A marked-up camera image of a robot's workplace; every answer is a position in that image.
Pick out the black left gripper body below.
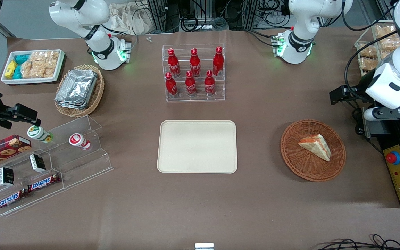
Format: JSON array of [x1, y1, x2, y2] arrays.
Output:
[[357, 69, 378, 103]]

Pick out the wrapped triangular sandwich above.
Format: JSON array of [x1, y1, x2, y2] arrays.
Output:
[[298, 134, 332, 162]]

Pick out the light wicker basket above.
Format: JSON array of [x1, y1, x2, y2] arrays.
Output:
[[55, 64, 105, 118]]

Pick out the brown round wicker basket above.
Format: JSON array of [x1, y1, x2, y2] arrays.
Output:
[[280, 119, 347, 182]]

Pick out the beige rectangular tray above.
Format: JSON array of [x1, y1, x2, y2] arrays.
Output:
[[157, 120, 238, 174]]

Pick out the green sunflower yoghurt cup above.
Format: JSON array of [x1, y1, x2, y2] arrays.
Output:
[[27, 125, 53, 143]]

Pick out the white rectangular snack bin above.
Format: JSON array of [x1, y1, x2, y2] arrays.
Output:
[[1, 50, 65, 85]]

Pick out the yellow snack packet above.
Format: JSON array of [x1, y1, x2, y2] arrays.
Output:
[[5, 61, 17, 79]]

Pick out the red tartan cookie box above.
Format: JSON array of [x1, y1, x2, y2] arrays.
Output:
[[0, 134, 32, 171]]

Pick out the clear acrylic cracker shelf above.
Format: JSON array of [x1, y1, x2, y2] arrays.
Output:
[[354, 20, 400, 77]]

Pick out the clear rice cracker bag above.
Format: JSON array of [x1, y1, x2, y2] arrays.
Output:
[[21, 62, 57, 79], [30, 51, 60, 68]]

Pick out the small black white carton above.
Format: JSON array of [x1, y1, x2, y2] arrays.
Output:
[[29, 154, 47, 173], [0, 167, 15, 187]]

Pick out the stacked aluminium foil trays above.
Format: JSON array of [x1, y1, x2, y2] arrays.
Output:
[[56, 69, 98, 110]]

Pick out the red yoghurt cup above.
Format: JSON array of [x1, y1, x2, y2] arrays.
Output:
[[69, 133, 92, 151]]

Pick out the brown Snickers bar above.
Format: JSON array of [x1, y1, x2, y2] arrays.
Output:
[[27, 173, 62, 193], [0, 189, 29, 212]]

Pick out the red emergency stop button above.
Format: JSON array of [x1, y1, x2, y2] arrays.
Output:
[[386, 151, 400, 166]]

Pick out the clear acrylic stepped shelf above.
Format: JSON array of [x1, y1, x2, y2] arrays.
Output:
[[0, 115, 114, 217]]

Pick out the red cola bottle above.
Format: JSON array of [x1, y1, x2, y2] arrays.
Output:
[[189, 48, 201, 78], [165, 72, 178, 97], [204, 70, 216, 97], [167, 48, 181, 78], [212, 46, 224, 76], [185, 70, 198, 97]]

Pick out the beige cloth bag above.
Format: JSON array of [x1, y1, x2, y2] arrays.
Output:
[[109, 2, 152, 35]]

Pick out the clear acrylic bottle rack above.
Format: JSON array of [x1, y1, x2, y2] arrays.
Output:
[[162, 44, 226, 102]]

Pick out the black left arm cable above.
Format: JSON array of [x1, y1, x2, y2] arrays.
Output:
[[341, 0, 400, 103]]

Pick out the black cable bundle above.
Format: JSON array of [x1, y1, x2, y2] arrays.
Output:
[[179, 0, 291, 31]]

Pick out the black floor cables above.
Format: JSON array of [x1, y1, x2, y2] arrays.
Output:
[[320, 234, 400, 250]]

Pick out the aluminium profile frame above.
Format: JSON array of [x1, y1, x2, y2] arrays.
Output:
[[147, 0, 181, 34]]

